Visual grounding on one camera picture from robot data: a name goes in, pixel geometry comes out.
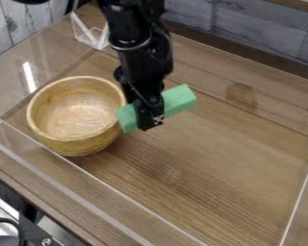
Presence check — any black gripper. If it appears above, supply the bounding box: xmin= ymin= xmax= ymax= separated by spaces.
xmin=109 ymin=25 xmax=173 ymax=131

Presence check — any green rectangular block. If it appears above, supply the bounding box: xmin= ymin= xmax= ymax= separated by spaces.
xmin=116 ymin=85 xmax=196 ymax=134

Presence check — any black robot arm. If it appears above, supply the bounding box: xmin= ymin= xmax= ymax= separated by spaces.
xmin=96 ymin=0 xmax=173 ymax=131

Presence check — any wooden bowl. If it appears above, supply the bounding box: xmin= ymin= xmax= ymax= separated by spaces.
xmin=26 ymin=76 xmax=125 ymax=157

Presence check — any clear acrylic corner bracket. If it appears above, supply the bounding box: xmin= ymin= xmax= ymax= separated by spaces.
xmin=70 ymin=12 xmax=110 ymax=51

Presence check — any clear acrylic tray wall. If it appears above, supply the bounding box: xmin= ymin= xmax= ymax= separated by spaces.
xmin=0 ymin=19 xmax=308 ymax=246

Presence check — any black metal table bracket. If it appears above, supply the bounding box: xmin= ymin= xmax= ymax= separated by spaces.
xmin=18 ymin=214 xmax=64 ymax=246

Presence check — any black cable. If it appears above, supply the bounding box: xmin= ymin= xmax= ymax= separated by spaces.
xmin=0 ymin=218 xmax=30 ymax=246

